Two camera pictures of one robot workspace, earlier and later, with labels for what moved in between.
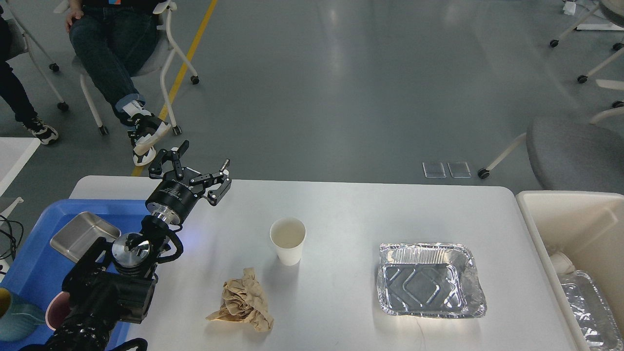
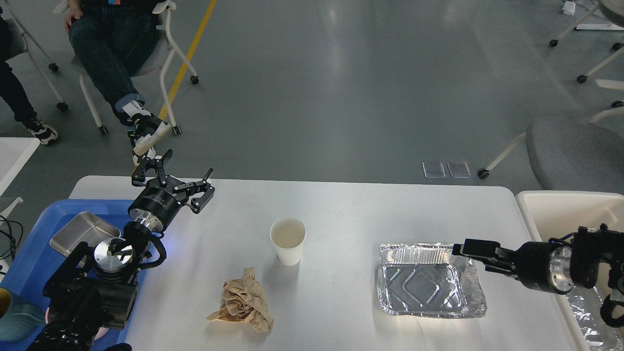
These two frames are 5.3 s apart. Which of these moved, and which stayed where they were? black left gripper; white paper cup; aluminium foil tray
Moved: black left gripper
Stayed: aluminium foil tray; white paper cup
